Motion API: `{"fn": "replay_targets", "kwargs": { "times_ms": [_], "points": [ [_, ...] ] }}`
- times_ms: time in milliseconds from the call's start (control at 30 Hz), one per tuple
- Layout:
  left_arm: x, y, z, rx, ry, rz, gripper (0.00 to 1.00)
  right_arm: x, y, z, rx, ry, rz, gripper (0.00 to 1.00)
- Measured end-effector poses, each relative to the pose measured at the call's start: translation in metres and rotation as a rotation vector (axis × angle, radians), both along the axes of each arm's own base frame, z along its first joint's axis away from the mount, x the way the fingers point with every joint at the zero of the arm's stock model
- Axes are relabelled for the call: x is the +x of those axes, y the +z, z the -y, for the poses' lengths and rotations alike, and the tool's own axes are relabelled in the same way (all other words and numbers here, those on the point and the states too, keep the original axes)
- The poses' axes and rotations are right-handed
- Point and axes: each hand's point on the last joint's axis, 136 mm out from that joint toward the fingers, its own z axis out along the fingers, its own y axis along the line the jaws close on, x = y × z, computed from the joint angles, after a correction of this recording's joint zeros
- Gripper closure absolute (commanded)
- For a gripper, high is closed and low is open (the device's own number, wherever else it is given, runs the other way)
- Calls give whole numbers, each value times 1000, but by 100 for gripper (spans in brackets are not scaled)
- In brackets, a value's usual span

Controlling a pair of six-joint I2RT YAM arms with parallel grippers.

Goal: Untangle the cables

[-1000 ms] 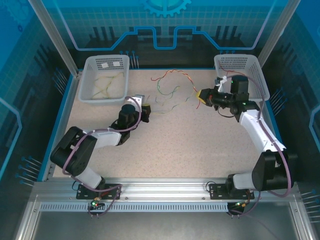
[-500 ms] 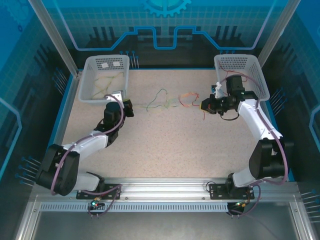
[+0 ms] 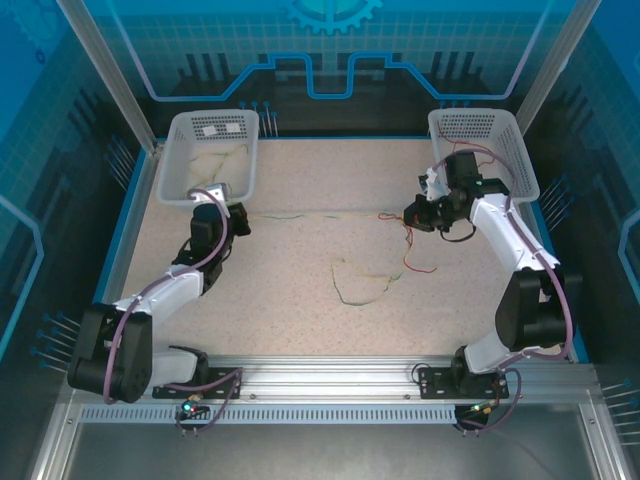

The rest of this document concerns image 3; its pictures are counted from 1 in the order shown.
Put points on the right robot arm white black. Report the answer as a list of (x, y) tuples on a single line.
[(500, 225)]

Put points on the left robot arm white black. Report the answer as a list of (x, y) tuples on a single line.
[(170, 290)]

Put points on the grey perforated plastic basket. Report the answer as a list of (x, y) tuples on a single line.
[(205, 120), (520, 150)]

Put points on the white sticker label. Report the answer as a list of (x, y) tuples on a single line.
[(233, 128), (210, 132)]

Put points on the small connector with green light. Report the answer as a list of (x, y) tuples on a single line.
[(481, 409), (190, 406)]

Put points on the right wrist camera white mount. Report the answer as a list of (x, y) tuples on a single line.
[(432, 185)]

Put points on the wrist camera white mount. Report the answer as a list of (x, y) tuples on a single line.
[(217, 190), (432, 185)]

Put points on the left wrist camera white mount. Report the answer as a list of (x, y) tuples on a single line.
[(217, 190)]

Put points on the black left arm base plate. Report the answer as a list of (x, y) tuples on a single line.
[(225, 385)]

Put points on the aluminium frame post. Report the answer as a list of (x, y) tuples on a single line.
[(550, 75), (116, 75)]

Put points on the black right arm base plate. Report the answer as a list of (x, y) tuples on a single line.
[(437, 382)]

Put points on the aluminium frame rail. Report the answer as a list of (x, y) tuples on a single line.
[(325, 380)]

